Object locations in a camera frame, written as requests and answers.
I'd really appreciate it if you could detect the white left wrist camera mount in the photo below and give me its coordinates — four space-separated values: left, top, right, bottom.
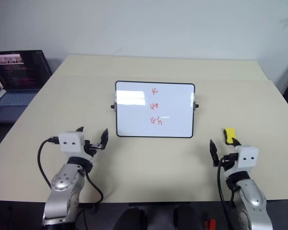
58 131 96 160

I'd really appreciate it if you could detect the small red object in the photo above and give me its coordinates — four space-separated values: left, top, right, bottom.
204 212 218 230

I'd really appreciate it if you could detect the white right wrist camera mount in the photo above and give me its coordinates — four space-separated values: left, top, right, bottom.
234 145 259 173

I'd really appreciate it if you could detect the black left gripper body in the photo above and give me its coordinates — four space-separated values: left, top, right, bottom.
84 139 103 157

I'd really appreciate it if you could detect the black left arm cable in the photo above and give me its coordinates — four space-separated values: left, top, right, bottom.
37 136 104 209

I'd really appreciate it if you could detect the blue-grey open laptop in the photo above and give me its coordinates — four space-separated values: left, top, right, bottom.
0 49 53 123

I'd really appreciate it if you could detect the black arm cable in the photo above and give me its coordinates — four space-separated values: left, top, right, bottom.
217 155 234 211
37 136 104 209

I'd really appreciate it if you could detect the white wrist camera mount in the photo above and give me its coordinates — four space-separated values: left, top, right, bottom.
58 131 96 160
234 145 259 173

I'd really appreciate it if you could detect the black-framed tabletop whiteboard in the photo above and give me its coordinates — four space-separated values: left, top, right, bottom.
110 80 200 138

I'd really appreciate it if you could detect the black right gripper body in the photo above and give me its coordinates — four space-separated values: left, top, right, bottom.
220 153 238 171

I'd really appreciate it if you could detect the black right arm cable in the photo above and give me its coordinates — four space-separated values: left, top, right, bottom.
217 155 234 211

